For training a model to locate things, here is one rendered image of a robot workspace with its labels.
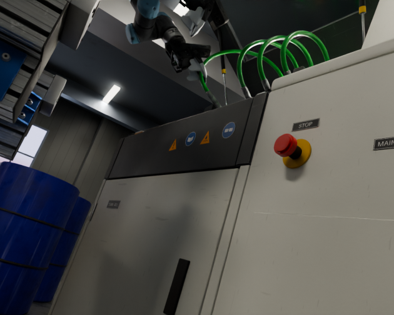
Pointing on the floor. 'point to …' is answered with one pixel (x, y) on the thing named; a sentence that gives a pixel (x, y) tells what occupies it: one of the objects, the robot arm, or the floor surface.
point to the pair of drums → (29, 236)
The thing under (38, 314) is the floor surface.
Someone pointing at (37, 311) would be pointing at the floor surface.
